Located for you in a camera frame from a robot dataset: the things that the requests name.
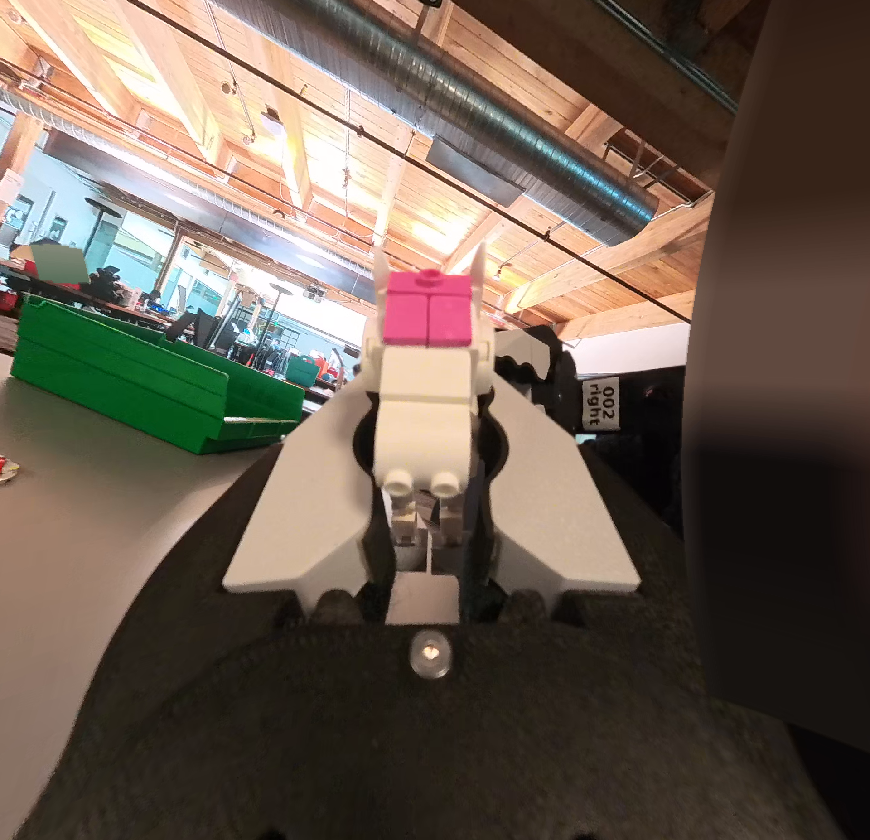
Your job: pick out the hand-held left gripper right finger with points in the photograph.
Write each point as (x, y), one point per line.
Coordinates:
(564, 514)

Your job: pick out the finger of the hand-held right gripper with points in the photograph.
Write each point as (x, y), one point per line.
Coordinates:
(516, 342)

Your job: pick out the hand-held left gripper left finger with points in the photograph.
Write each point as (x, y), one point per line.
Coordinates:
(306, 514)

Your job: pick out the white lego unicorn model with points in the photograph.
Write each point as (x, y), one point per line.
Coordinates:
(425, 405)

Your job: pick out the green plastic bin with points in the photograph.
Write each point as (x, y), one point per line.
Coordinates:
(136, 391)

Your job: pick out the round rainbow lego assembly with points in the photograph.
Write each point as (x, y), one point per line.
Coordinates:
(7, 471)

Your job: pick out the small green bin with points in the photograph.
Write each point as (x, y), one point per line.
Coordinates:
(302, 370)

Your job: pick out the black ceiling heater panel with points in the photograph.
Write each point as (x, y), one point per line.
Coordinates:
(476, 170)

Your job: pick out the black robot device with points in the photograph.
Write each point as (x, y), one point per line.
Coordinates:
(107, 284)

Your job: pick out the black floor lamp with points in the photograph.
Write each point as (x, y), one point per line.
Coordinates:
(102, 221)

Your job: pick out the metal ventilation duct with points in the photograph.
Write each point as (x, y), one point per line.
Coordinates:
(435, 79)

